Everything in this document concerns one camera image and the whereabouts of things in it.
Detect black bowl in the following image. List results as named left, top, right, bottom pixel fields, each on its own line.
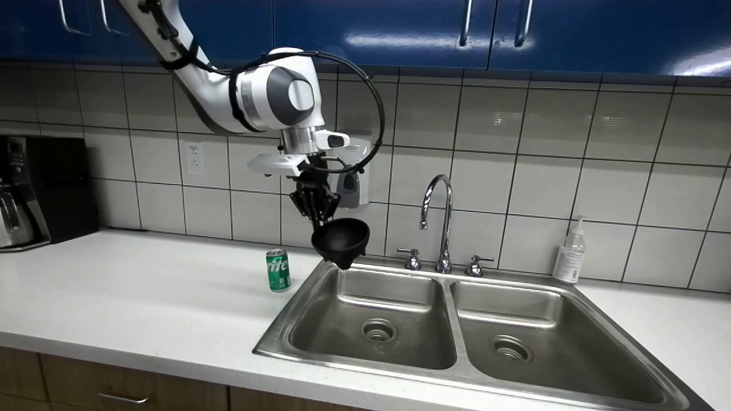
left=310, top=217, right=370, bottom=270

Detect clear pump soap bottle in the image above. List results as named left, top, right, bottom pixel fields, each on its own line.
left=552, top=219, right=585, bottom=283

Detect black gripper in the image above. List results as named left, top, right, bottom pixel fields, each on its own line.
left=289, top=165, right=341, bottom=230

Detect blue upper cabinets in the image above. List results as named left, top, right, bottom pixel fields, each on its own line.
left=0, top=0, right=731, bottom=81

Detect faucet handle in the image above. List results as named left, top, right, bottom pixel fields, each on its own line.
left=398, top=249, right=423, bottom=270
left=463, top=257, right=493, bottom=277

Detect white wall power outlet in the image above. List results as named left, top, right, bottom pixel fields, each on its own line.
left=182, top=141, right=202, bottom=177

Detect right faucet handle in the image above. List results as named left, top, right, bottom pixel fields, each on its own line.
left=463, top=257, right=493, bottom=277

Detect left faucet handle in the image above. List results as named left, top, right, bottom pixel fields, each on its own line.
left=398, top=249, right=423, bottom=270

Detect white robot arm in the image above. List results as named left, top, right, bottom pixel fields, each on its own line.
left=119, top=0, right=350, bottom=228

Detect black coffee maker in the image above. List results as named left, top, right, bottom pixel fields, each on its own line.
left=0, top=136, right=100, bottom=254

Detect chrome gooseneck faucet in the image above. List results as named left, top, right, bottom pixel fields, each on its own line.
left=418, top=173, right=453, bottom=274

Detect right silver cabinet handle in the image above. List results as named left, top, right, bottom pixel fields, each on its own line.
left=514, top=0, right=534, bottom=49

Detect green soda can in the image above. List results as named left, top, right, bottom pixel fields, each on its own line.
left=265, top=249, right=289, bottom=290

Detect wooden lower cabinet drawer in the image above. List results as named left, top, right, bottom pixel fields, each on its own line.
left=40, top=356, right=228, bottom=411

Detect stainless steel double sink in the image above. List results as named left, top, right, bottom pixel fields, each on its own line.
left=256, top=262, right=710, bottom=411

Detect left silver cabinet handle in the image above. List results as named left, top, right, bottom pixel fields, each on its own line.
left=456, top=0, right=474, bottom=49

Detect silver drawer handle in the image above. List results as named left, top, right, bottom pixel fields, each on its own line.
left=97, top=391, right=150, bottom=407

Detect white wall soap dispenser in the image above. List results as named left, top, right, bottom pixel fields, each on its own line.
left=330, top=137, right=373, bottom=208

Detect silver cabinet handle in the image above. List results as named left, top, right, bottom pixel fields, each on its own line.
left=456, top=0, right=474, bottom=49
left=514, top=0, right=534, bottom=49

